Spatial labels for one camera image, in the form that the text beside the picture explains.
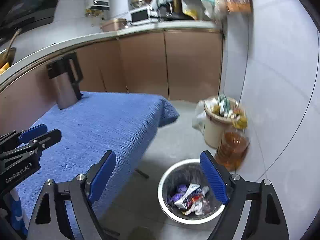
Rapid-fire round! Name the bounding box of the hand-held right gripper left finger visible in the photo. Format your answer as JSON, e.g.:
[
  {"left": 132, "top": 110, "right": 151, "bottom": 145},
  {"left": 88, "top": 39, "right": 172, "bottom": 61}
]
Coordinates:
[{"left": 26, "top": 150, "right": 118, "bottom": 240}]

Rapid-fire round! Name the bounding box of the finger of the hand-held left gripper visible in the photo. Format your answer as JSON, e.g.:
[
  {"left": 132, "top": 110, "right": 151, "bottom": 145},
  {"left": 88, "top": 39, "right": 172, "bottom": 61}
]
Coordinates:
[
  {"left": 0, "top": 124, "right": 48, "bottom": 153},
  {"left": 0, "top": 129, "right": 62, "bottom": 168}
]

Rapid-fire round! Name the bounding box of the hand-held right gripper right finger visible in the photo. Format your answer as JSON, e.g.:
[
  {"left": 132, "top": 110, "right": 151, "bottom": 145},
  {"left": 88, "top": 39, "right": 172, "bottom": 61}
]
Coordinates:
[{"left": 199, "top": 150, "right": 290, "bottom": 240}]

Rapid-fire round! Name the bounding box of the blue white milk carton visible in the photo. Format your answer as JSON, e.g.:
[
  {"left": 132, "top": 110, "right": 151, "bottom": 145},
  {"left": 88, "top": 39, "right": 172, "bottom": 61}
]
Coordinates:
[{"left": 174, "top": 184, "right": 201, "bottom": 209}]

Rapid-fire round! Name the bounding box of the purple plastic wrapper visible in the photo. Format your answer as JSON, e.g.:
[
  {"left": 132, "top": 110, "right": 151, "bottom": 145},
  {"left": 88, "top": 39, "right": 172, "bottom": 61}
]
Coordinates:
[{"left": 168, "top": 184, "right": 188, "bottom": 203}]

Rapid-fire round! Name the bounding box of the white trash bin black liner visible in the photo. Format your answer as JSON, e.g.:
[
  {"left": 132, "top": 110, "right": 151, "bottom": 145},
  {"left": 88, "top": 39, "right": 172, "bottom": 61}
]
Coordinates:
[{"left": 157, "top": 159, "right": 227, "bottom": 225}]

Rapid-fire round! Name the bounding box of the amber cooking oil bottle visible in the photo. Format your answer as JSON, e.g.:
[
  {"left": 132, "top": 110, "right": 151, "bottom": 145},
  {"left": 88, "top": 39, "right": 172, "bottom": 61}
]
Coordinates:
[{"left": 214, "top": 130, "right": 250, "bottom": 172}]

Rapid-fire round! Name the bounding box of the blue white patterned cloth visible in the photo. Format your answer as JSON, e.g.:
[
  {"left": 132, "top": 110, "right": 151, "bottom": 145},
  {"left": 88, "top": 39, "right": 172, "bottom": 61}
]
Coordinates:
[{"left": 10, "top": 187, "right": 27, "bottom": 233}]

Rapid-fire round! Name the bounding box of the beige plastic bucket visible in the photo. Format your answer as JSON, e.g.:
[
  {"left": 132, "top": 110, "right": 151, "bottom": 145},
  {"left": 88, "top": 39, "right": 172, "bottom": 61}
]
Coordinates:
[{"left": 203, "top": 97, "right": 247, "bottom": 149}]

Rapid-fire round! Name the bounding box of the blue terry towel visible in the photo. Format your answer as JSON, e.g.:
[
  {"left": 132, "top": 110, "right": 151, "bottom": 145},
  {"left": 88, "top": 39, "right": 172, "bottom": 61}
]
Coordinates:
[{"left": 0, "top": 91, "right": 180, "bottom": 240}]

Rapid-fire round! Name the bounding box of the white plastic bag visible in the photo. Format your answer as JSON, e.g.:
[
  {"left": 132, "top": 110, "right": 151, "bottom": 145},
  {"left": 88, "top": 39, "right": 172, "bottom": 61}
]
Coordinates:
[{"left": 192, "top": 100, "right": 208, "bottom": 131}]

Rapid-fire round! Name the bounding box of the pile of assorted wrappers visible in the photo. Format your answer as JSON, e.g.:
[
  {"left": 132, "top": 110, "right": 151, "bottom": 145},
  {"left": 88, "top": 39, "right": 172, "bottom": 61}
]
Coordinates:
[{"left": 204, "top": 94, "right": 248, "bottom": 130}]

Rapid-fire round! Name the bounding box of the wooden spatula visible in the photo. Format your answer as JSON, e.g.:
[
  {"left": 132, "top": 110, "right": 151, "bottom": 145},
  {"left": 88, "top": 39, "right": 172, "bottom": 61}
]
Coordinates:
[{"left": 6, "top": 29, "right": 23, "bottom": 56}]

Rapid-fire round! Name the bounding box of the brown kitchen cabinet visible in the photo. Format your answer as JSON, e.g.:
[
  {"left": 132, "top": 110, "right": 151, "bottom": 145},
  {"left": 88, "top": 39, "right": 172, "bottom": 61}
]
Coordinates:
[{"left": 0, "top": 29, "right": 224, "bottom": 120}]

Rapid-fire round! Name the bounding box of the black range hood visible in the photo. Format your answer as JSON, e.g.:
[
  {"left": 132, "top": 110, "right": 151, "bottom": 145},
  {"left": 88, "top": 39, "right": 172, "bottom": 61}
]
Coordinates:
[{"left": 0, "top": 0, "right": 68, "bottom": 46}]

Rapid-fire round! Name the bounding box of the white microwave oven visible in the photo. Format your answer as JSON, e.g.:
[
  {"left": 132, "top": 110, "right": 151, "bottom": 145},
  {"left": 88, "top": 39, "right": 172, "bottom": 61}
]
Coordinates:
[{"left": 130, "top": 7, "right": 151, "bottom": 24}]

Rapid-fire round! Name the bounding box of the grey cloth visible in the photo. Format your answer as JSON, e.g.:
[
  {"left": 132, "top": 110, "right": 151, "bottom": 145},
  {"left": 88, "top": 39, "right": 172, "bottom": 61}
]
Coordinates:
[{"left": 149, "top": 0, "right": 174, "bottom": 18}]

